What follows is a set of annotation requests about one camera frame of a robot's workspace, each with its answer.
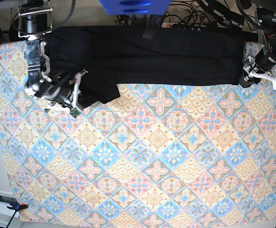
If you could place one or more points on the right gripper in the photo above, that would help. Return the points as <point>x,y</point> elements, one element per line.
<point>64,93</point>

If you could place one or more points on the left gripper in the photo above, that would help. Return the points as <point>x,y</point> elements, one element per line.
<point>263,65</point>

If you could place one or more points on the dark navy T-shirt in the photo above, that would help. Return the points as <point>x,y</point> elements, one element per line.
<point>115,55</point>

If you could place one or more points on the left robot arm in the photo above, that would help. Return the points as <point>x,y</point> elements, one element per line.
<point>262,15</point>

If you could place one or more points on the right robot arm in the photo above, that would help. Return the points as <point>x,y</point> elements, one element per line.
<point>34,23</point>

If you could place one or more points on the patterned colourful tablecloth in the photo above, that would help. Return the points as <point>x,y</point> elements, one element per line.
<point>158,156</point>

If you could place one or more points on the blue plastic box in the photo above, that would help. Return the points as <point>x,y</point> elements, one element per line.
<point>135,7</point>

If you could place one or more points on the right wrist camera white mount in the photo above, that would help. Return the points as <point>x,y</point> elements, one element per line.
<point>71,109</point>

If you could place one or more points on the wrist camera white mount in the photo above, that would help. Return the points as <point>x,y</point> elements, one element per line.
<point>272,78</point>
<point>71,109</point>

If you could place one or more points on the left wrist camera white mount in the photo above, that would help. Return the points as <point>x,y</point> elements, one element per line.
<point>272,78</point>

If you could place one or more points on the white power strip red switch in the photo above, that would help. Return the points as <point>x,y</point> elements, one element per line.
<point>194,26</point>

